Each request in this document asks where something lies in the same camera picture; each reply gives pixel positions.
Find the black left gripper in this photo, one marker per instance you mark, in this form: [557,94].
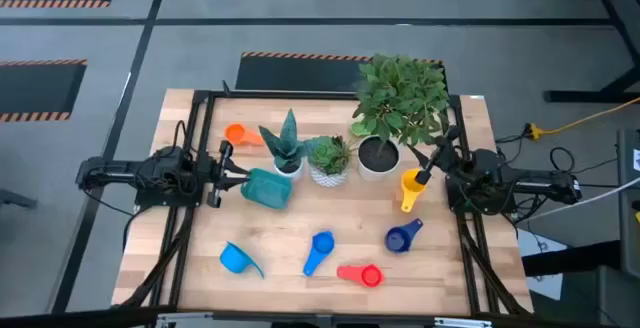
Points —
[221,178]

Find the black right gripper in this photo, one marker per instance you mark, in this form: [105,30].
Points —
[447,150]

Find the yellow measuring cup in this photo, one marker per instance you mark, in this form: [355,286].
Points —
[410,190]

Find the teal plastic basket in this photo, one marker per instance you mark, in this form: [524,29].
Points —
[267,190]

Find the orange measuring cup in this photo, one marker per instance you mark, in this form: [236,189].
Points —
[235,133]

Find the navy measuring cup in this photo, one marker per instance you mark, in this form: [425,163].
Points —
[397,240]

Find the large cyan measuring cup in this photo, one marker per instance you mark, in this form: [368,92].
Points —
[232,259]

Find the medium blue measuring cup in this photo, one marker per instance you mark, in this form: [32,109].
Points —
[322,243]

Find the red measuring cup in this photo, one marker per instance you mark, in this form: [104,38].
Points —
[371,275]

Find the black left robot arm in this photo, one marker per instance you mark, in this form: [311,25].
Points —
[125,170]

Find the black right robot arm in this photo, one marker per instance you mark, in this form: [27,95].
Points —
[540,188]

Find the large white pot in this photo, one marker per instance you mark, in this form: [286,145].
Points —
[377,158]

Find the small plain white pot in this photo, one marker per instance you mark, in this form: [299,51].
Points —
[295,174]

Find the snake plant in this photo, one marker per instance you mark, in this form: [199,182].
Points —
[287,143]

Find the leafy green plant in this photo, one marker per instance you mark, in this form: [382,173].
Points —
[400,98]

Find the triangle-patterned white pot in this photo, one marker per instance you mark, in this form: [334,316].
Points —
[327,179]

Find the green succulent plant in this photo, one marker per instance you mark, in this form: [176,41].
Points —
[327,154]

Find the white floor sheet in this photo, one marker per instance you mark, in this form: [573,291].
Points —
[540,258]

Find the grey cabinet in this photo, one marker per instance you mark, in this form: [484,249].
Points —
[629,203]

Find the black front crossbar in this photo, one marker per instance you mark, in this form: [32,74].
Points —
[75,316]

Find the black aluminium table frame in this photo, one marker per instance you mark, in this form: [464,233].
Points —
[300,95]

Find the black table leg frame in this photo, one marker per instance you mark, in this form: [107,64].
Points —
[590,96]

